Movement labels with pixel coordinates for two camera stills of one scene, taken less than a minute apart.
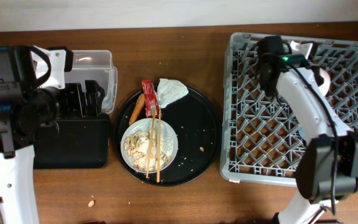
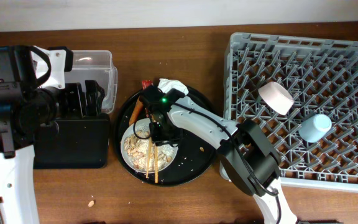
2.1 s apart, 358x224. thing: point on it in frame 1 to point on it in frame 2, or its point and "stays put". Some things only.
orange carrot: [137, 109] stays put
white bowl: [325, 86] to [276, 97]
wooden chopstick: [150, 143] stays put
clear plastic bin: [96, 65] stays put
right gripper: [316, 74] to [161, 137]
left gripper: [78, 107] stays put
